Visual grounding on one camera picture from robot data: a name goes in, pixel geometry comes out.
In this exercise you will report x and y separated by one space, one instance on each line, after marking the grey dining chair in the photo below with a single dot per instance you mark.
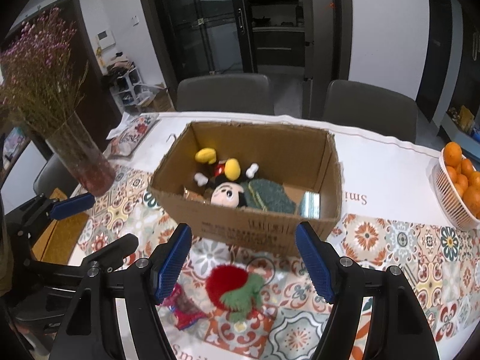
225 93
52 180
371 112

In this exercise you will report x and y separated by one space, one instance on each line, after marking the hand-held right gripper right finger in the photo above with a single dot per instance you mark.
315 266

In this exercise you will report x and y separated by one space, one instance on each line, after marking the glass vase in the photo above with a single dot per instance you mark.
82 157

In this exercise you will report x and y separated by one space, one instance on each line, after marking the gold snack packet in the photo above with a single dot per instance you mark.
193 195

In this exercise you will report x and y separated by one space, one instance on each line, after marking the floral tissue pouch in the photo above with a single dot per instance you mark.
131 135

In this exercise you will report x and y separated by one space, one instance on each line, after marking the yellow box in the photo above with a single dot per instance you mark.
465 118

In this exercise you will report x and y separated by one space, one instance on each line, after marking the white shoe rack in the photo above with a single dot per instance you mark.
125 82

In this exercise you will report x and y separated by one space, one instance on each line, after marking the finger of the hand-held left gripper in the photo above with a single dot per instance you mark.
112 251
73 206

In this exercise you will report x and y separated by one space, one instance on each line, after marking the pile of oranges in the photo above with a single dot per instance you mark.
465 183

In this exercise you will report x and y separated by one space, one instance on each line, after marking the green towel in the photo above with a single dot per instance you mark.
270 198

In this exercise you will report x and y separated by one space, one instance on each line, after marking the mouse plush toy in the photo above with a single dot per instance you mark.
225 195

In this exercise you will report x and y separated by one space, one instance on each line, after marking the red strawberry plush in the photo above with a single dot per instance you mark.
225 283

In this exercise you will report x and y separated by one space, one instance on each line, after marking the small cardboard floor box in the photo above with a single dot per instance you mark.
161 101

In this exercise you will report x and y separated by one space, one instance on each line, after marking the pink snack packet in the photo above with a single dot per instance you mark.
185 309

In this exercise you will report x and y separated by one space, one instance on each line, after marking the sliding glass door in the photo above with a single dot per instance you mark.
210 26

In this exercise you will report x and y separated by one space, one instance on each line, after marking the white intercom panel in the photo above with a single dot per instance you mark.
105 39

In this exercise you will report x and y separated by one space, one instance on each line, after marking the brown cardboard box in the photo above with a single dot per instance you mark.
262 232

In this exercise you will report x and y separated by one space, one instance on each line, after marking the dried purple flowers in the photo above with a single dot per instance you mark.
37 75

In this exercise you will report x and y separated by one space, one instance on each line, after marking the silvery blue packet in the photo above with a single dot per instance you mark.
309 204

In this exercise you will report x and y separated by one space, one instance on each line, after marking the white plastic fruit basket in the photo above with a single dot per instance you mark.
446 198

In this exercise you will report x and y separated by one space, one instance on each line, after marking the patterned table runner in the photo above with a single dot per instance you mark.
393 240

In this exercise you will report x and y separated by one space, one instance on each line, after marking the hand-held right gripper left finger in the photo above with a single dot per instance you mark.
172 266

